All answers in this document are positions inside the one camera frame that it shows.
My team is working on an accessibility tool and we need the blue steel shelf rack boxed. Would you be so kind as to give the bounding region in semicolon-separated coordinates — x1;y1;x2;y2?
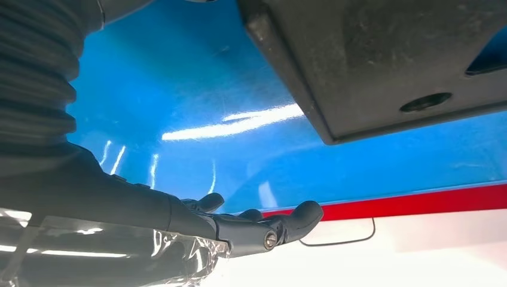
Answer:
65;0;507;215

